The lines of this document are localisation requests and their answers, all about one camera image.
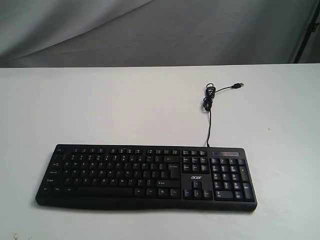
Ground black keyboard usb cable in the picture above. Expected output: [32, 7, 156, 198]
[202, 81, 245, 148]

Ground black acer keyboard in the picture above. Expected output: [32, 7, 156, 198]
[35, 144, 258, 212]

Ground grey backdrop cloth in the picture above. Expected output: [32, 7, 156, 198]
[0, 0, 317, 68]

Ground black tripod stand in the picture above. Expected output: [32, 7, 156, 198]
[293, 0, 320, 64]

